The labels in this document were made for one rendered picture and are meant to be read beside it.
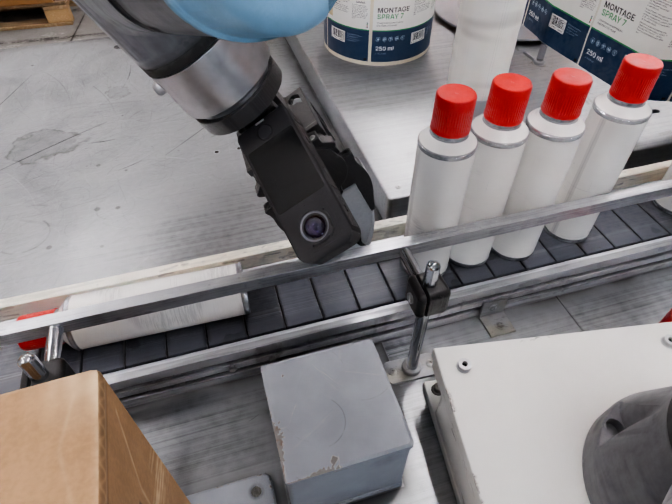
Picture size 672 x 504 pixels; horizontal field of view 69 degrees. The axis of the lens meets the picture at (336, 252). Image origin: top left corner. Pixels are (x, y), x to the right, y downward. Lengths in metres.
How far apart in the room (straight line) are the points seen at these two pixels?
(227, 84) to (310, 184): 0.08
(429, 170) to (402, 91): 0.43
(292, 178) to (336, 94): 0.50
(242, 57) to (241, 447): 0.34
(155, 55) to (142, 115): 0.61
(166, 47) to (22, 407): 0.21
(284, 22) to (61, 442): 0.17
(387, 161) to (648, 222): 0.33
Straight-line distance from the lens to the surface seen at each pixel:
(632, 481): 0.41
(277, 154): 0.36
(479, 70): 0.75
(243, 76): 0.34
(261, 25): 0.21
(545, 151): 0.49
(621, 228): 0.67
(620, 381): 0.51
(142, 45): 0.33
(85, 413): 0.20
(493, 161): 0.46
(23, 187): 0.85
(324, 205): 0.34
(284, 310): 0.50
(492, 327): 0.57
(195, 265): 0.51
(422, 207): 0.46
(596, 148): 0.55
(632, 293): 0.68
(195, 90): 0.34
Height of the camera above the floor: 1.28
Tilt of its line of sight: 47 degrees down
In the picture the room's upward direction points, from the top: straight up
